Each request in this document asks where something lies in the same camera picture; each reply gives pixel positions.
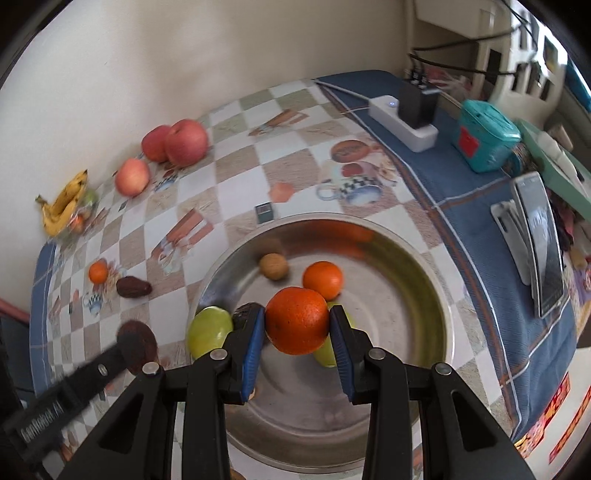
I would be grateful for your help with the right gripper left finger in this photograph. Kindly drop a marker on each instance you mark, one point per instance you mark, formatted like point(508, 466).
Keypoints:
point(133, 440)

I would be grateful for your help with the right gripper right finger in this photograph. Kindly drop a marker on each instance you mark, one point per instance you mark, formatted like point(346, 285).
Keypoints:
point(460, 437)

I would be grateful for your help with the dark red date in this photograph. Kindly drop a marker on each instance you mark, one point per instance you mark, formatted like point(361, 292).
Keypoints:
point(139, 345)

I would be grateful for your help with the round green jujube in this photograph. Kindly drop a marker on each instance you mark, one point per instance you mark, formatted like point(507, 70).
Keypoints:
point(207, 331)

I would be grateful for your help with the oval green jujube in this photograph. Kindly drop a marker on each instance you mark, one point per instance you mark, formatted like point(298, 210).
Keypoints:
point(325, 356)

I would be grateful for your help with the lone orange tangerine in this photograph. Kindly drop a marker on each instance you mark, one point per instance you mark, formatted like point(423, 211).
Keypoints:
point(98, 272)

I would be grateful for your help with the tan longan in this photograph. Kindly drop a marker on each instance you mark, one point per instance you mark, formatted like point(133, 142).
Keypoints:
point(274, 266)

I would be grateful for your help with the large wrinkled dark date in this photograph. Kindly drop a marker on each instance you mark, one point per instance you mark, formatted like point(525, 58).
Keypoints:
point(248, 321)

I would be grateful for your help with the red chair back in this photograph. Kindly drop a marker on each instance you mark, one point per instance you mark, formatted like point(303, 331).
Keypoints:
point(14, 312)

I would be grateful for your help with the stainless steel plate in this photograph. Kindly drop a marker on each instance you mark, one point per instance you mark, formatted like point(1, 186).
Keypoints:
point(299, 419)

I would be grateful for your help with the yellow banana bunch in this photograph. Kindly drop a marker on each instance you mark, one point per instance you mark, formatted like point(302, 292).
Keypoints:
point(56, 216)

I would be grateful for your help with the clear plastic fruit tray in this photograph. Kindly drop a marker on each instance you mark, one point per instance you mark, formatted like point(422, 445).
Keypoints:
point(77, 216)

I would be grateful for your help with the white remote stack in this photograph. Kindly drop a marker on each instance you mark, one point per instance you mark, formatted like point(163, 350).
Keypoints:
point(512, 222)

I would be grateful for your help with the pale red apple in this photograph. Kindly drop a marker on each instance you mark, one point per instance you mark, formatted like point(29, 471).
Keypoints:
point(132, 177)

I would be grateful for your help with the teal tray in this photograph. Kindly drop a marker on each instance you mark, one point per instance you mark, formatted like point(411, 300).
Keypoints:
point(578, 197)

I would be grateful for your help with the dark red apple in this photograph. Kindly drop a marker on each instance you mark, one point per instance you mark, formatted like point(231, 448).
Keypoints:
point(153, 144)

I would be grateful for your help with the teal plastic box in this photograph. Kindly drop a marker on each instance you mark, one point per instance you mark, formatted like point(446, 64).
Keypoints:
point(485, 137)

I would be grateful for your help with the patterned checkered tablecloth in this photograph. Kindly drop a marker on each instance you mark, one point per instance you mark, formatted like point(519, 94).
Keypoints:
point(312, 147)

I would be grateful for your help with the black charger adapter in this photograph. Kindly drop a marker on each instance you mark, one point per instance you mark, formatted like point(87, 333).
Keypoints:
point(418, 102)

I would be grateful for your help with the white power strip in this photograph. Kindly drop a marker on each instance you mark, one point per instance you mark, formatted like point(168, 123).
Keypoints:
point(385, 110)

